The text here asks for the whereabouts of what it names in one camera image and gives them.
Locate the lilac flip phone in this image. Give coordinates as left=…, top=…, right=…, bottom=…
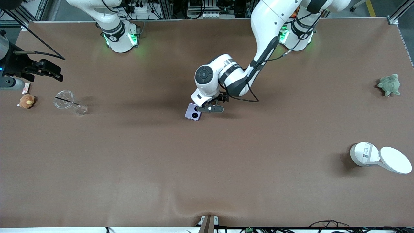
left=185, top=103, right=202, bottom=122

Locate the black drinking straw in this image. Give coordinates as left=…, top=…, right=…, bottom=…
left=55, top=96, right=80, bottom=105

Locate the brown plush toy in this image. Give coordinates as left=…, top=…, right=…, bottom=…
left=17, top=94, right=36, bottom=109

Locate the clear plastic cup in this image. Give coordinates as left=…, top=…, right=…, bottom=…
left=53, top=90, right=88, bottom=116

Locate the white power strip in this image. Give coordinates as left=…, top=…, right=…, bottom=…
left=128, top=3, right=149, bottom=14

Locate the white round canister with lid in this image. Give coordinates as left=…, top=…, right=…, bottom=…
left=350, top=142, right=413, bottom=175

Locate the white chair leg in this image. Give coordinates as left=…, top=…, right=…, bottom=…
left=349, top=0, right=367, bottom=12

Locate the green turtle plush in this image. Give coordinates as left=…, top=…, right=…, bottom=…
left=377, top=74, right=401, bottom=97

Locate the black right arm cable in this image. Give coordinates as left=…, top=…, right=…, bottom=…
left=0, top=8, right=66, bottom=61

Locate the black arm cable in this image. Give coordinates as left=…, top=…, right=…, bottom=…
left=219, top=13, right=316, bottom=103
left=0, top=8, right=66, bottom=61

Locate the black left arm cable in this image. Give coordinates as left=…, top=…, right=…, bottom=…
left=219, top=13, right=316, bottom=103

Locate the aluminium frame profile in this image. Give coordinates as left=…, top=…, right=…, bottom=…
left=387, top=0, right=414, bottom=26
left=0, top=0, right=49, bottom=23

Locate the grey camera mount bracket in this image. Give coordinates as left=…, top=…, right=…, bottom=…
left=198, top=215, right=219, bottom=233

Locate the black cable bundle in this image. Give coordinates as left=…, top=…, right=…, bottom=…
left=309, top=220, right=414, bottom=233

